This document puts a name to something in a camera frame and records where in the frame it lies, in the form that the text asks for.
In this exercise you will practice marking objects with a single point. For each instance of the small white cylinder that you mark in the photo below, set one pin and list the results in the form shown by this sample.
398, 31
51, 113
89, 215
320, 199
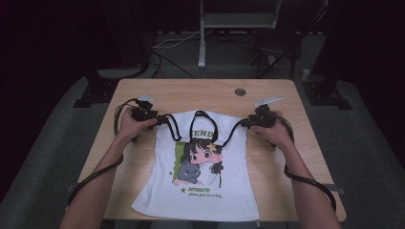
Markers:
305, 74

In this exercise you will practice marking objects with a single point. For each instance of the grey metal stand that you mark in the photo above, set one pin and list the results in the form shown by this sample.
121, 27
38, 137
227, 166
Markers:
202, 38

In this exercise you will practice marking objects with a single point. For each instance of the white printed tank top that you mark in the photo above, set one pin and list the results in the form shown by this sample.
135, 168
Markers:
203, 197

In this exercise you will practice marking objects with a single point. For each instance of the black chair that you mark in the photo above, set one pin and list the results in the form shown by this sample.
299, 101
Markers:
277, 43

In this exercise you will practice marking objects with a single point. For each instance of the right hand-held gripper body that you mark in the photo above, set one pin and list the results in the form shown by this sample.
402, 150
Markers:
262, 119

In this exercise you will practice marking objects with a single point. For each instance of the black stand base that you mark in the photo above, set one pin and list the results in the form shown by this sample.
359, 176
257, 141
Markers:
328, 95
95, 90

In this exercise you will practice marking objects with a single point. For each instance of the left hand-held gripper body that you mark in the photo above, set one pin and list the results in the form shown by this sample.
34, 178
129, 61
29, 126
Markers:
144, 114

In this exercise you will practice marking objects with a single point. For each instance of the person's left hand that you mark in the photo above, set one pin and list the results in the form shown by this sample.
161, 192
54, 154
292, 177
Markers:
132, 129

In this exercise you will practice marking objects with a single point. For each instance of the person's right hand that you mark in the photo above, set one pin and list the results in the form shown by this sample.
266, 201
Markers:
280, 133

